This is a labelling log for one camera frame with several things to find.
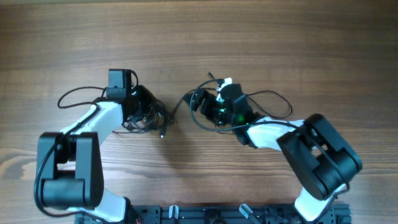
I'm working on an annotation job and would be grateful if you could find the black USB cable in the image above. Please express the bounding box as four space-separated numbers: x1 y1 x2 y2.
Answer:
112 90 200 138

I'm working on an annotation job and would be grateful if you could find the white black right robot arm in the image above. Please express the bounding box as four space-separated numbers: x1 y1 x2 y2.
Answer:
182 84 363 223

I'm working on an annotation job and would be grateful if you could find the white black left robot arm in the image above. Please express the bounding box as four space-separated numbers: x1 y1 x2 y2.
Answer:
34 69 154 223

